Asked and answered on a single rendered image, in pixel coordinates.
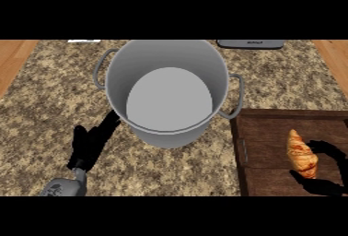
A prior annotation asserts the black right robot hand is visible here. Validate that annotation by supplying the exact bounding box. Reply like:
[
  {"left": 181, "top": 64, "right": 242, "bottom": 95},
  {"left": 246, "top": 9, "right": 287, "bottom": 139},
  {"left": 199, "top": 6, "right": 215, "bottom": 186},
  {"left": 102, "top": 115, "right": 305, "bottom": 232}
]
[{"left": 287, "top": 139, "right": 348, "bottom": 197}]

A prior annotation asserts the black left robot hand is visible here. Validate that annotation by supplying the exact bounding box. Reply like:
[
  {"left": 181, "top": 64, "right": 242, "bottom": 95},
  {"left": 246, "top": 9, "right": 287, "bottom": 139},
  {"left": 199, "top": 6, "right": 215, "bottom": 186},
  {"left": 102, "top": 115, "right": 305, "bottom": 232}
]
[{"left": 65, "top": 109, "right": 122, "bottom": 173}]

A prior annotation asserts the golden brown croissant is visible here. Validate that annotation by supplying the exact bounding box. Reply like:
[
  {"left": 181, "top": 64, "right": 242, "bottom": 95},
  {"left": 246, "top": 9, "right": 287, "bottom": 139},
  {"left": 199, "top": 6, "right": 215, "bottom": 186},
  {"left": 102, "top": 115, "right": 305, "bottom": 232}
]
[{"left": 286, "top": 128, "right": 320, "bottom": 180}]

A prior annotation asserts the dark brown wooden tray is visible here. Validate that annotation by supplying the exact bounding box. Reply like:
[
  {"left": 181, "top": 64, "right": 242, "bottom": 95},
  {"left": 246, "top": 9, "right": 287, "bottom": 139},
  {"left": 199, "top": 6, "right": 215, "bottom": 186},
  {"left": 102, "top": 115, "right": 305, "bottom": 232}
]
[{"left": 228, "top": 108, "right": 348, "bottom": 197}]

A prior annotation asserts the large grey metal pot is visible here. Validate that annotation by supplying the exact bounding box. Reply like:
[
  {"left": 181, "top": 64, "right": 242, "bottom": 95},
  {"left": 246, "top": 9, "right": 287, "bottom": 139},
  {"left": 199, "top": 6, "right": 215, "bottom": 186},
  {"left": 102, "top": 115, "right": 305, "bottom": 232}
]
[{"left": 93, "top": 39, "right": 246, "bottom": 149}]

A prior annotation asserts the dark grey flat appliance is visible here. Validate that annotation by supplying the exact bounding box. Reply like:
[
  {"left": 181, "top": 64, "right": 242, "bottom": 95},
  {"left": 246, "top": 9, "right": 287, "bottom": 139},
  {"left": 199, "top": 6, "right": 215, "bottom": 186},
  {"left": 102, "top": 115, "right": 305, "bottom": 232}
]
[{"left": 215, "top": 39, "right": 286, "bottom": 50}]

